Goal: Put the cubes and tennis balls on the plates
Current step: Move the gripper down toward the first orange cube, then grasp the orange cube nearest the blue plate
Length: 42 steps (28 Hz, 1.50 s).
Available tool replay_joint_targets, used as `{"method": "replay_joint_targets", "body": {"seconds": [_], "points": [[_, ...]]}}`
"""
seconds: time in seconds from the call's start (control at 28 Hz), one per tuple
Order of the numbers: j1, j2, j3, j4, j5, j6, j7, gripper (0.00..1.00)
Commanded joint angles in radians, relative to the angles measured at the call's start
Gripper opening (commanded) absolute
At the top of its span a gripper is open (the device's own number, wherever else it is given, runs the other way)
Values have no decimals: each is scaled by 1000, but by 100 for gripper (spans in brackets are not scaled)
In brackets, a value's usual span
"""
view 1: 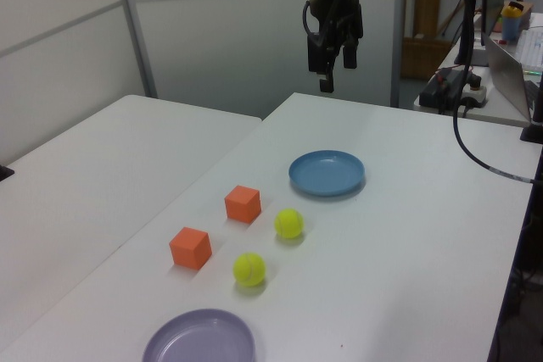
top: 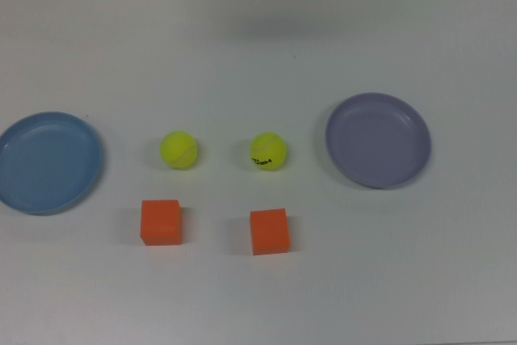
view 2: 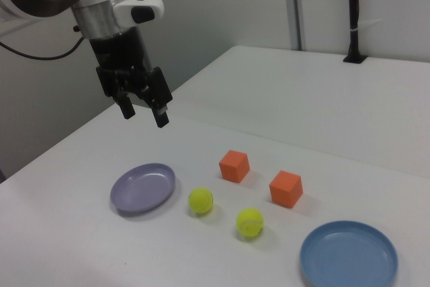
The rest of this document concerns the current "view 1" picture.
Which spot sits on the blue plastic plate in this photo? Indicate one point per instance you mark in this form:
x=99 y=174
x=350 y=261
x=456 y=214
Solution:
x=326 y=173

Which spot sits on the black table clamp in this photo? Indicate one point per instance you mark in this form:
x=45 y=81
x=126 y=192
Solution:
x=6 y=173

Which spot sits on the white power socket strip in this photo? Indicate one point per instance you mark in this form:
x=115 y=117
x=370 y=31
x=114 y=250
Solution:
x=475 y=90

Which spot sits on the yellow tennis ball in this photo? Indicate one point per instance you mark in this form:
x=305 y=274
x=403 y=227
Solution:
x=249 y=268
x=288 y=223

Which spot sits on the white side desk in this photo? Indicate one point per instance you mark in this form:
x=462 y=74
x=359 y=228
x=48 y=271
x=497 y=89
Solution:
x=496 y=115

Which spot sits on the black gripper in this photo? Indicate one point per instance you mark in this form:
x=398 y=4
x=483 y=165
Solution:
x=335 y=10

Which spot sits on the blue plastic cup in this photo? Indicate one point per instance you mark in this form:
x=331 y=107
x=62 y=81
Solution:
x=511 y=29

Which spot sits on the dark blue table frame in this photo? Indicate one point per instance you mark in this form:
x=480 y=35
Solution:
x=514 y=277

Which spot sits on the black clamp post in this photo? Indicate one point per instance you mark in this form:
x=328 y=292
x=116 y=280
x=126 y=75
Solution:
x=535 y=131

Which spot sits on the black power supply box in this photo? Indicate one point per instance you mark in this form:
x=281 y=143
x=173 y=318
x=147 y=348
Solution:
x=437 y=90

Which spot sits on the grey upright partition post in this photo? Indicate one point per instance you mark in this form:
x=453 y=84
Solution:
x=398 y=40

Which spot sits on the purple plastic plate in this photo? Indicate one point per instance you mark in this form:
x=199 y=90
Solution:
x=199 y=336

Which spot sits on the silver laptop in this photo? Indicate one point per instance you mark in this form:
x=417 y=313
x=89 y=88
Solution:
x=507 y=74

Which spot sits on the black monitor stand pole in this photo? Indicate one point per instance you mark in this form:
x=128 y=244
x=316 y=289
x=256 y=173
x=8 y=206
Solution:
x=474 y=18

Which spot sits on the brown wooden cabinet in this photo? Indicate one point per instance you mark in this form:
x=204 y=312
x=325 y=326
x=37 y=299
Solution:
x=422 y=57

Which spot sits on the grey slanted partition post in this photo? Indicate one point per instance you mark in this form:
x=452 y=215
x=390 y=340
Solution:
x=133 y=27

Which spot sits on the orange foam cube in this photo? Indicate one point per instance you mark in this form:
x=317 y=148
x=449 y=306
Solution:
x=242 y=205
x=191 y=247

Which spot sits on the yellow and black toy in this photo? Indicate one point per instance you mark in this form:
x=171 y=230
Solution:
x=512 y=9

